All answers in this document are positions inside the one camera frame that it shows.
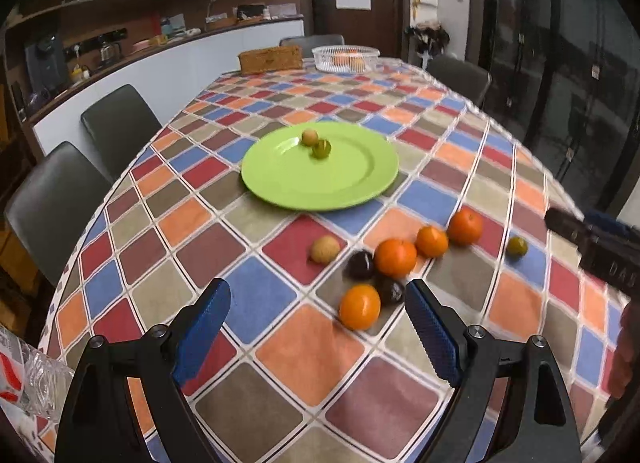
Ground green lime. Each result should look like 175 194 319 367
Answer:
506 235 528 259
311 138 332 160

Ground large orange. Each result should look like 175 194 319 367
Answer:
373 239 418 279
447 206 484 246

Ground small orange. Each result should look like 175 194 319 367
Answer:
414 225 449 258
338 284 381 331

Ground dark plum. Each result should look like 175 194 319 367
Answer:
374 275 405 306
345 249 375 281

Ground small orange front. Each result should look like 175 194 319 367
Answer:
338 284 381 331

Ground tan longan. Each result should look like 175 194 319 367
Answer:
300 128 319 147
309 235 342 266

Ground person's right hand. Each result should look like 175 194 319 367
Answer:
608 301 639 399

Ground clear glass object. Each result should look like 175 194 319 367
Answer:
0 327 74 423

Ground right side black chair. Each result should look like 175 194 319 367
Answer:
426 55 491 107

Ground colourful checked tablecloth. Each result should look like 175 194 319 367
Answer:
40 64 624 462

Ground near left black chair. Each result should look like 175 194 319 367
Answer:
4 142 111 284

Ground green lime on plate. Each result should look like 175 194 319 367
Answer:
311 138 332 160

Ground tan longan on plate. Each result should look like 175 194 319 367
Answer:
300 128 319 147

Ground oranges in basket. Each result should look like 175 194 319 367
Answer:
331 52 367 72

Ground white fruit basket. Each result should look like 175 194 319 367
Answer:
311 45 381 74

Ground green plate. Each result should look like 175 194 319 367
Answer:
241 121 399 212

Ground far end black chair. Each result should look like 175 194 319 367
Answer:
279 34 345 59

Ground wicker box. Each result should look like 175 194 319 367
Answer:
238 45 303 75

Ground black coffee machine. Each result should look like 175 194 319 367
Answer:
25 34 70 96

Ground glass kettle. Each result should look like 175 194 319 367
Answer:
99 40 122 68

